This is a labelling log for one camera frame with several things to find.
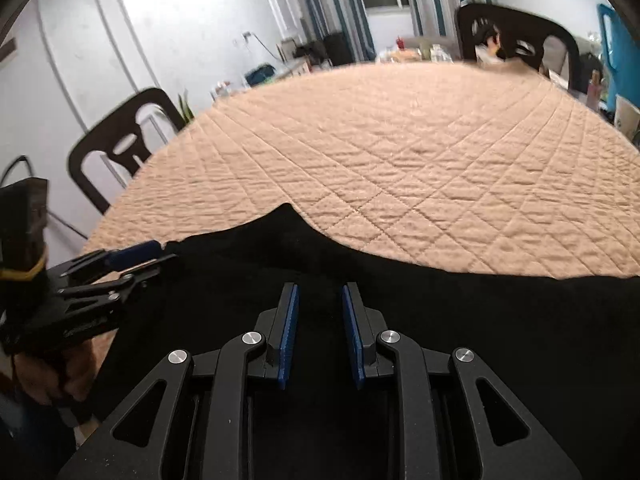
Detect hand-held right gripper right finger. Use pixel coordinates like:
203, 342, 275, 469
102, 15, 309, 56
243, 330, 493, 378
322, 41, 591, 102
341, 281, 583, 480

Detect black pants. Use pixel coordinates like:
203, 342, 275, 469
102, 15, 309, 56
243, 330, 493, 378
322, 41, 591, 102
75, 202, 640, 480

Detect white paper cup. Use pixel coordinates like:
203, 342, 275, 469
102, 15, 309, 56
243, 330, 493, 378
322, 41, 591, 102
614, 95, 640, 142

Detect person's left hand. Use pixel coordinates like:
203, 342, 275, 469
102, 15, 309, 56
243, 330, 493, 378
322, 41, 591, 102
15, 335, 97, 407

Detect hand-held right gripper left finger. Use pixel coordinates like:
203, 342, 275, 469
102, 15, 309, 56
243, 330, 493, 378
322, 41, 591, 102
57, 281, 301, 480

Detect beige quilted blanket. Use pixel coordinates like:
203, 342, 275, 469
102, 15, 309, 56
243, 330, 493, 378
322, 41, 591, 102
75, 60, 640, 436

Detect green potted plant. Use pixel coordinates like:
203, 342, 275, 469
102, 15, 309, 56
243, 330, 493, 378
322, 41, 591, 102
177, 91, 197, 123

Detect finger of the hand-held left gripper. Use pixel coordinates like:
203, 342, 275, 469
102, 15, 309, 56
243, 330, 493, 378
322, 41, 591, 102
56, 254, 179, 307
62, 240, 166, 281

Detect dark plastic chair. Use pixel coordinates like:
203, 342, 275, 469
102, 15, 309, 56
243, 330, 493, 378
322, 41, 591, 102
455, 2, 581, 93
67, 87, 188, 216

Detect blue thermos jug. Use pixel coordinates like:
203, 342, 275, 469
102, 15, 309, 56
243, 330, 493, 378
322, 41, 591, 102
595, 4, 632, 111

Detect black bag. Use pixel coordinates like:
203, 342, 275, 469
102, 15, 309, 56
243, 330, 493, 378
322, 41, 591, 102
244, 64, 277, 87

